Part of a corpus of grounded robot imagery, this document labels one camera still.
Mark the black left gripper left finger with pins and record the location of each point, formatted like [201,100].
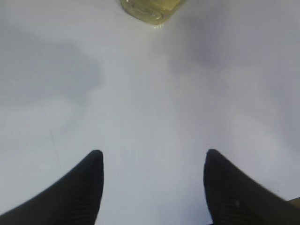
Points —
[72,200]

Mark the yellow tea plastic bottle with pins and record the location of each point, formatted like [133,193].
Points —
[154,12]

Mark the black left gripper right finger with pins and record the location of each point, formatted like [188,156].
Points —
[233,198]

